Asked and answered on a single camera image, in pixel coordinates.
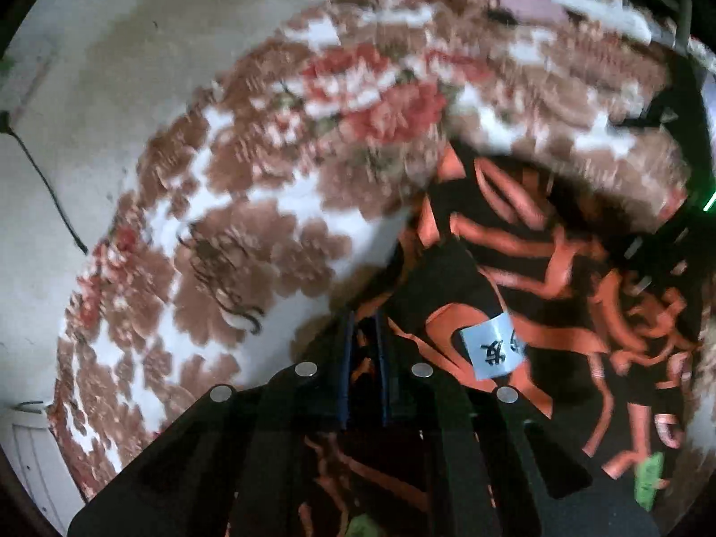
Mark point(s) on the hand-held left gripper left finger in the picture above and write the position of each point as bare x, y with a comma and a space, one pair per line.
344, 372

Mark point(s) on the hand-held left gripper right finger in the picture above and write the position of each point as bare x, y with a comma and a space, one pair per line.
383, 372

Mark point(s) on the black garment with orange print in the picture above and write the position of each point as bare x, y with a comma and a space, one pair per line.
464, 279

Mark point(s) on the floral brown and white blanket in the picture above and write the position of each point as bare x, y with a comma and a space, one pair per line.
279, 196

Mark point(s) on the green cloth scrap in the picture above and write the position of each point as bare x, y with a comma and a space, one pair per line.
649, 478

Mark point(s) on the white door panel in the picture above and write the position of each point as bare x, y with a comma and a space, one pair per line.
33, 458

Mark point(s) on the grey metal frame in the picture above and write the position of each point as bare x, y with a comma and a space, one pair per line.
679, 11

